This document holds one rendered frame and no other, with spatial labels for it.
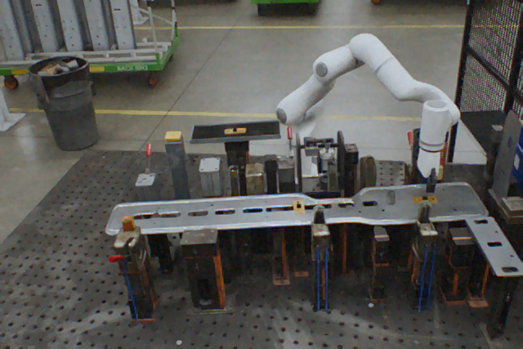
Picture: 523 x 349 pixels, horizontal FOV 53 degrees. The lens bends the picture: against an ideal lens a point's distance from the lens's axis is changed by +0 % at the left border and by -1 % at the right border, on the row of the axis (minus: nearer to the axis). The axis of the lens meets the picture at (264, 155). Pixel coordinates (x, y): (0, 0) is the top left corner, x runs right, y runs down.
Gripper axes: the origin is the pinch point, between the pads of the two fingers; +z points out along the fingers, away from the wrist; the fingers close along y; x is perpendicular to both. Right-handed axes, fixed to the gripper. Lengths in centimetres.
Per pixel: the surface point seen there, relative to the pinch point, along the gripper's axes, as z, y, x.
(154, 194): 7, -12, -102
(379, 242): 8.8, 20.8, -20.8
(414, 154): -3.7, -14.0, -1.0
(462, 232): 9.0, 17.7, 8.5
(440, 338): 37, 39, -2
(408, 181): 7.7, -13.2, -2.7
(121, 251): 4, 24, -107
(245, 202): 8, -5, -66
